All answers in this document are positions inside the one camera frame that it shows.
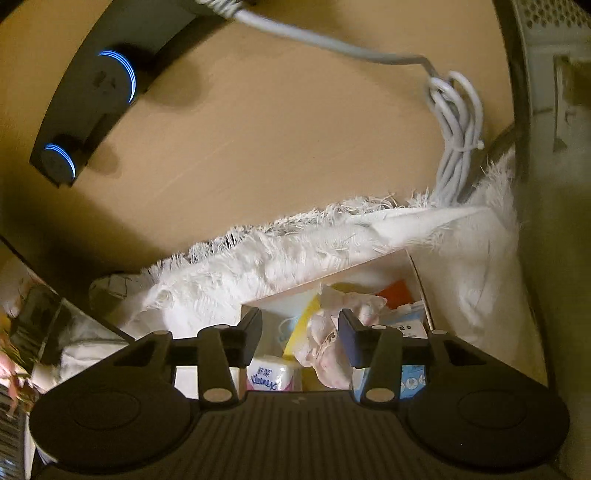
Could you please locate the white plastic basket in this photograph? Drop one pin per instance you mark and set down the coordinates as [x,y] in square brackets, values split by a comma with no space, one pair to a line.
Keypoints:
[558,69]

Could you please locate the dark wall device blue lights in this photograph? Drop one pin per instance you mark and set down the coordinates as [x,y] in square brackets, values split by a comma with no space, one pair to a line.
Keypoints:
[92,87]

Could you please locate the black television screen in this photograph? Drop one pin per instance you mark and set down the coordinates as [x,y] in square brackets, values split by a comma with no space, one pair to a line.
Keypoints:
[41,314]

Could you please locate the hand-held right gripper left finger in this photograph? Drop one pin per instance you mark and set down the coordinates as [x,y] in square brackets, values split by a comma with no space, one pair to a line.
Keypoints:
[251,333]

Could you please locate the white plastic bag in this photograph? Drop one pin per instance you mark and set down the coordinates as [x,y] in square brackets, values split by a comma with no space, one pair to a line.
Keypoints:
[323,341]

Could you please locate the cardboard storage box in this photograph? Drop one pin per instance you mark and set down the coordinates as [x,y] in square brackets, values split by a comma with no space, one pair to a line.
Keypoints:
[420,286]

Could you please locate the orange packet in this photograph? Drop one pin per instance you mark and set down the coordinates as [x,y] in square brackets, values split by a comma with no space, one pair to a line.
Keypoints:
[395,294]

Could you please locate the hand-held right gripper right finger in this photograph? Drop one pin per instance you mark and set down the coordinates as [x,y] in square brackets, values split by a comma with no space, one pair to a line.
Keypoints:
[348,337]

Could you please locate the white fringed cloth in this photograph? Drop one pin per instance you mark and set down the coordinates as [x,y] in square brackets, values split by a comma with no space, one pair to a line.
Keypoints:
[286,258]

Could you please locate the white pink tissue packet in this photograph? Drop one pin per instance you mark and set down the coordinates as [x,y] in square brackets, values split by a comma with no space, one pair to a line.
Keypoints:
[274,374]

